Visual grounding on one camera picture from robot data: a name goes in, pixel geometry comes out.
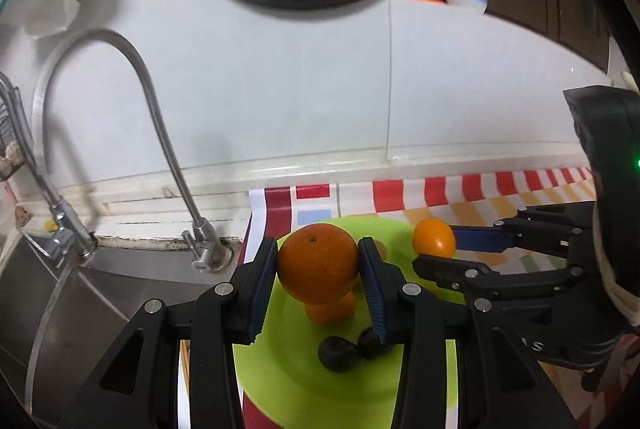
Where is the wire dish rack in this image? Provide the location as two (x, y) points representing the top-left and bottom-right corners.
(0, 74), (31, 182)

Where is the steel sink tap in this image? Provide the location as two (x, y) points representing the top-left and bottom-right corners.
(0, 72), (96, 267)

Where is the dark plum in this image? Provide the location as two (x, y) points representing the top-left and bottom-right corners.
(357, 328), (386, 360)
(318, 335), (360, 371)

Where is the striped tablecloth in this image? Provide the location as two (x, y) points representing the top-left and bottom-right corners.
(177, 166), (601, 429)

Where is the curved steel faucet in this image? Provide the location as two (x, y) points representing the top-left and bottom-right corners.
(32, 28), (236, 272)

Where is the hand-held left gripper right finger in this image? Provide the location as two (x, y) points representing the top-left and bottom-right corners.
(357, 236), (571, 429)

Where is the steel sink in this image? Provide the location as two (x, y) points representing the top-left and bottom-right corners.
(0, 229), (246, 415)

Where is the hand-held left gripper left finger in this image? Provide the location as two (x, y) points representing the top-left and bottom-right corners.
(60, 236), (278, 429)

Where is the large orange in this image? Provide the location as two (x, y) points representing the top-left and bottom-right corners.
(276, 224), (362, 306)

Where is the green plate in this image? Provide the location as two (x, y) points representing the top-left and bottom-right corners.
(232, 215), (461, 429)

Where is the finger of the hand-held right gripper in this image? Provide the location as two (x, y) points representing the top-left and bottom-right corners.
(412, 255), (596, 305)
(450, 202), (601, 272)

